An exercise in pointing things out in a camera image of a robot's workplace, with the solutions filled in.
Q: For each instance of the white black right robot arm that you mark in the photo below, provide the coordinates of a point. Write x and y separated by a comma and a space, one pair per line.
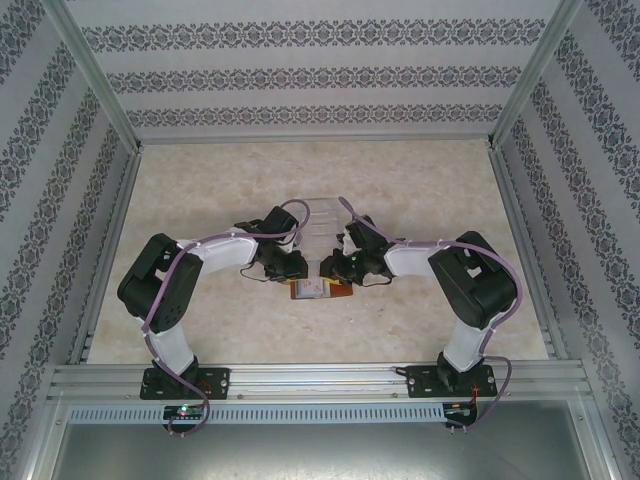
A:
410, 260

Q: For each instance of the clear acrylic card stand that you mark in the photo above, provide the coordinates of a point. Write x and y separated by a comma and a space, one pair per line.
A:
322, 220

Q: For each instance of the aluminium right side rail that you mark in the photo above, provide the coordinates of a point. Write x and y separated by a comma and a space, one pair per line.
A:
525, 250

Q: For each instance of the aluminium right front frame post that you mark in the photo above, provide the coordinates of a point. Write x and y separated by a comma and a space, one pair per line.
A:
600, 445

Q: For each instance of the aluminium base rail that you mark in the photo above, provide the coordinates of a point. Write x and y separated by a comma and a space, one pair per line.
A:
310, 382

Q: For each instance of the aluminium left front frame post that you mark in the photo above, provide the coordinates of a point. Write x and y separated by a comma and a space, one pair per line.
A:
37, 445

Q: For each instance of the aluminium rear frame rail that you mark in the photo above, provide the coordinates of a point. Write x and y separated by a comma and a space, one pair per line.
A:
315, 140

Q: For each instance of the aluminium left side rail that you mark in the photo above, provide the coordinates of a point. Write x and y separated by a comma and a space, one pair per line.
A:
107, 255

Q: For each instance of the aluminium frame post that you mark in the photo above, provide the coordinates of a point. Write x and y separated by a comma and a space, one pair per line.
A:
535, 75
95, 75
600, 445
37, 445

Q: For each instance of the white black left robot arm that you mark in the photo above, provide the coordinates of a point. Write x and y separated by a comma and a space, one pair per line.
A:
220, 252

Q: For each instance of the left controller board green light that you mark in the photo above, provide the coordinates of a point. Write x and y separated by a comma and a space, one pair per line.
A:
182, 412

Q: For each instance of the brown leather card holder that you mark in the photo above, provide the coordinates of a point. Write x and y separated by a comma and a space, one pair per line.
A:
345, 291

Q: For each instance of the aluminium left rear frame post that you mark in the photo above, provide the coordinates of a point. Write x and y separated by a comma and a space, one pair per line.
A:
95, 75

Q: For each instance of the aluminium right rear frame post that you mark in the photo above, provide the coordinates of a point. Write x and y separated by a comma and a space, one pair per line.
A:
535, 75

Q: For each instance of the grey metal front panel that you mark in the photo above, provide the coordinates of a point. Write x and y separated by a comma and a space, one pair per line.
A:
320, 455

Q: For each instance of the right controller board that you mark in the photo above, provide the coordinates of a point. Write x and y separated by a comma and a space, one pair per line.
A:
457, 411

